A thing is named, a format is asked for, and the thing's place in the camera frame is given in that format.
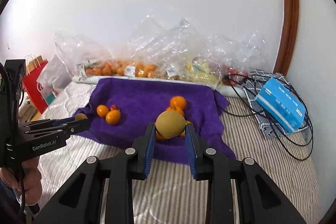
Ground purple towel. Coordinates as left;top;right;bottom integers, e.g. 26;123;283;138
71;77;237;165

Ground dark checked cloth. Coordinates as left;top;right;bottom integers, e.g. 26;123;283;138
243;70;307;139

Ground blue tissue box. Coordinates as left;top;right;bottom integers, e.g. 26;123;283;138
255;76;306;134

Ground clear bag of small oranges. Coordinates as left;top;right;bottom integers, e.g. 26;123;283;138
113;14;160;79

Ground red paper bag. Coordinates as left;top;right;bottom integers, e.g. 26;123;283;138
22;60;57;114

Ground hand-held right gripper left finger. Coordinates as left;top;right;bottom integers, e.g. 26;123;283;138
33;122;157;224

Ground person's left hand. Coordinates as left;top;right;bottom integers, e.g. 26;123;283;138
0;155;43;207

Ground black cables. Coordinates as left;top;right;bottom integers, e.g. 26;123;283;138
214;73;314;161

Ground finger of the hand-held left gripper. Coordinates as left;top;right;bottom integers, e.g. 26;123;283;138
20;116;76;129
22;119;91;138

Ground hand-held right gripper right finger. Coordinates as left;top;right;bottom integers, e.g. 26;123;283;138
184;123;306;224

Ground clear bag of leafy oranges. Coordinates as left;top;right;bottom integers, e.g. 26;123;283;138
55;32;116;76

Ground white plastic shopping bag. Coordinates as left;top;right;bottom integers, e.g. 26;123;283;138
37;54;72;106

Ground clear bag of red produce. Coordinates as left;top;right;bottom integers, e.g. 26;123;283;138
215;31;267;85

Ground brown wooden door frame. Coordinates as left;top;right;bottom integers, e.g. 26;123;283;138
273;0;300;75

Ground clear bag of brown longans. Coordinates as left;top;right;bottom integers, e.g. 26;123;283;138
157;18;189;81

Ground clear bag of yellow produce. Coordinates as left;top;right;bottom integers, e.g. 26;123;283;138
181;32;223;83

